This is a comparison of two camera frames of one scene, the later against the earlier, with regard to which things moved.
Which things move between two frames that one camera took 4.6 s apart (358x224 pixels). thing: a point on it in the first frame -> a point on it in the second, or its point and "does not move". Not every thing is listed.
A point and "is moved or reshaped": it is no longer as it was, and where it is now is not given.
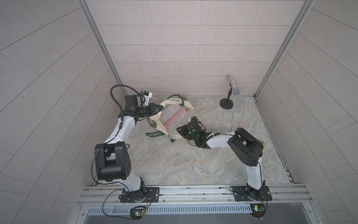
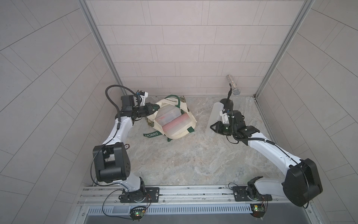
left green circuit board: x=137 y=212 does not move
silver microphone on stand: x=227 y=103 does not move
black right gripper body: x=187 y=132 -> x=224 y=129
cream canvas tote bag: x=155 y=121 is moved or reshaped
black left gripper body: x=143 y=112 does not move
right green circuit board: x=258 y=210 does not move
